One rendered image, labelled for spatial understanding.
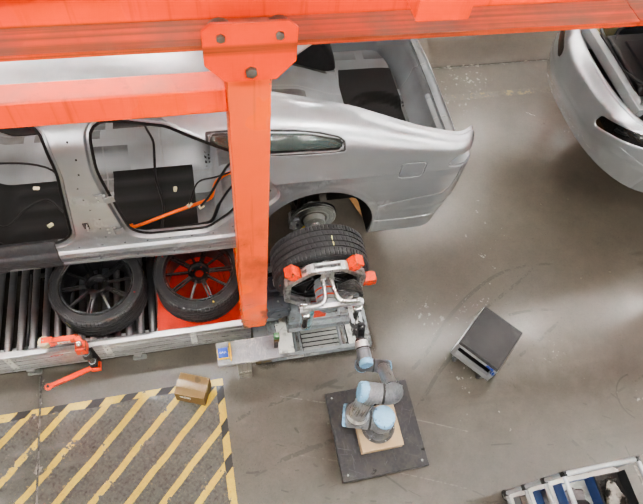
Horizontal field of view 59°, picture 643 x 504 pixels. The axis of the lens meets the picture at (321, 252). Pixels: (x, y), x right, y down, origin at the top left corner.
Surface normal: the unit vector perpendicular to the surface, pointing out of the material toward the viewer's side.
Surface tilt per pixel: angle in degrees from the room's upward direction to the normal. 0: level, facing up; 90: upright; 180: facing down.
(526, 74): 0
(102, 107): 90
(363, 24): 0
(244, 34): 90
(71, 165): 78
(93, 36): 0
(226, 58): 90
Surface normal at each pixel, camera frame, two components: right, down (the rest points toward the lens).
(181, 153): 0.20, 0.34
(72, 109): 0.18, 0.86
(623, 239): 0.09, -0.50
